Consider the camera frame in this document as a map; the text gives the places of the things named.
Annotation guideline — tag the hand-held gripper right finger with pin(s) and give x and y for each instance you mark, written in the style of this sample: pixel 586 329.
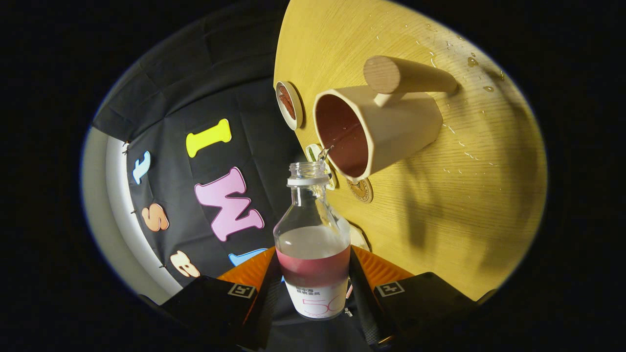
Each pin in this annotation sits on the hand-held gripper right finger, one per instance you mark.
pixel 364 303

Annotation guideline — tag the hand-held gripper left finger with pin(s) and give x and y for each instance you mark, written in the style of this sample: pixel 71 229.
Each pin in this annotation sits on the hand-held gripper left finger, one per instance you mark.
pixel 261 308

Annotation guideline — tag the clear juice bottle pink label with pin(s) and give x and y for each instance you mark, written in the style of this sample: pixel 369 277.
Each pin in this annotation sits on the clear juice bottle pink label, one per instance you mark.
pixel 313 274

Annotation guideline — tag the round brown coaster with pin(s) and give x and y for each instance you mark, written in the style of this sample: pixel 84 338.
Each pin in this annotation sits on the round brown coaster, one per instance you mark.
pixel 363 191

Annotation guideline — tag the wooden table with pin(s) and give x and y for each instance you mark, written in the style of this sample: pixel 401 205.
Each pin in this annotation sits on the wooden table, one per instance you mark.
pixel 440 205

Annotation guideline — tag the white divided dish with beans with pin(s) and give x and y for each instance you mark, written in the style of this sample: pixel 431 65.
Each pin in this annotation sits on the white divided dish with beans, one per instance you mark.
pixel 312 152

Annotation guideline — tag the red sausage piece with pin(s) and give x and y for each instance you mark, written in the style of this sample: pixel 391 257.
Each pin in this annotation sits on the red sausage piece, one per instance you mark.
pixel 284 95
pixel 290 110

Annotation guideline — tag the white round plate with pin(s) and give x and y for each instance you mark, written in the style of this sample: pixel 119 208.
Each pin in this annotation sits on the white round plate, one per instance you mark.
pixel 297 110

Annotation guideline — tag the black backdrop cloth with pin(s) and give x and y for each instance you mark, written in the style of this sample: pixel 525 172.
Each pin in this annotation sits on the black backdrop cloth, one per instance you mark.
pixel 220 73

